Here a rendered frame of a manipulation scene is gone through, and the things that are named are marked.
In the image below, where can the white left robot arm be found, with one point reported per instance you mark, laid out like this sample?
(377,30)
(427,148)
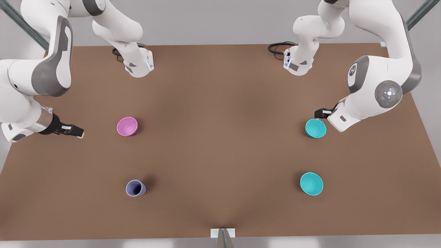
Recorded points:
(379,75)

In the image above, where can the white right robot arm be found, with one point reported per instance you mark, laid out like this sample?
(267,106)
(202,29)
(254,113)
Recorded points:
(51,65)

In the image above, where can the teal bowl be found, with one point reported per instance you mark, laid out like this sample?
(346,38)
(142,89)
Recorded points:
(311,184)
(315,128)

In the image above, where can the pink bowl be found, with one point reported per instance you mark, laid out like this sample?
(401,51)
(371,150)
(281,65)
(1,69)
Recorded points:
(127,126)

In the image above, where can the lavender cup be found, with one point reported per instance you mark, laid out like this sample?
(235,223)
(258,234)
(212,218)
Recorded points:
(135,188)

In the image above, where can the silver frame post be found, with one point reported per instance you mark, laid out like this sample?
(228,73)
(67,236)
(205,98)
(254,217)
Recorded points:
(418,13)
(224,237)
(24,24)

